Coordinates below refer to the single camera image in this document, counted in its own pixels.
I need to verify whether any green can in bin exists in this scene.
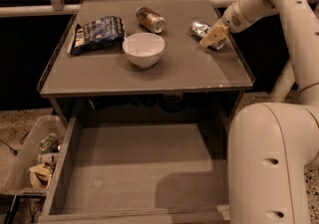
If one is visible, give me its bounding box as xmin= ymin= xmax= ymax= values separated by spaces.
xmin=39 ymin=133 xmax=58 ymax=152

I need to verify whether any black cable on floor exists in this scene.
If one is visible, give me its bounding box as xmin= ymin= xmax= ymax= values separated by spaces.
xmin=0 ymin=129 xmax=31 ymax=157

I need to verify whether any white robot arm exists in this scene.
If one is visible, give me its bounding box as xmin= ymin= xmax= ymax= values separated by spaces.
xmin=200 ymin=0 xmax=319 ymax=224

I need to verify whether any yellow crumpled wrapper in bin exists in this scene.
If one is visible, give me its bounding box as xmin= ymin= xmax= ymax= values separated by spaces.
xmin=29 ymin=163 xmax=54 ymax=189

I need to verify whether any silver blue redbull can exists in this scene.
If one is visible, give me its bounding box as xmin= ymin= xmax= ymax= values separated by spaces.
xmin=189 ymin=20 xmax=226 ymax=50

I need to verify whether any white ceramic bowl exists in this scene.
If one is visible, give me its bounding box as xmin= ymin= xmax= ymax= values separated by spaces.
xmin=123 ymin=33 xmax=165 ymax=68

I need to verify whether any white can in bin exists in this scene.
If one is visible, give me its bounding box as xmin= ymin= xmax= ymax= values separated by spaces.
xmin=38 ymin=152 xmax=59 ymax=164

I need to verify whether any grey cabinet with table top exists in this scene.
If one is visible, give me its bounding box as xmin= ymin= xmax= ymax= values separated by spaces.
xmin=39 ymin=0 xmax=253 ymax=121

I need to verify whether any clear plastic bin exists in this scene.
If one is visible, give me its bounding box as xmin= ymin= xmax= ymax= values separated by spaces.
xmin=1 ymin=115 xmax=66 ymax=196

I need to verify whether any open grey top drawer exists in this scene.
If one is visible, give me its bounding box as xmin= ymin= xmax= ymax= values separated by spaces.
xmin=38 ymin=97 xmax=240 ymax=224

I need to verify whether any gold brown soda can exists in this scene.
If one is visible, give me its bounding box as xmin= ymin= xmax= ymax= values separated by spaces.
xmin=136 ymin=7 xmax=164 ymax=34

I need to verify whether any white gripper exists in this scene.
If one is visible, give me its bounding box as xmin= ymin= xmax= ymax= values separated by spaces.
xmin=199 ymin=1 xmax=250 ymax=49

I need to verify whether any blue chip bag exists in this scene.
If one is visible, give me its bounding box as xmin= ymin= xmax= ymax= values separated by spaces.
xmin=68 ymin=16 xmax=126 ymax=56

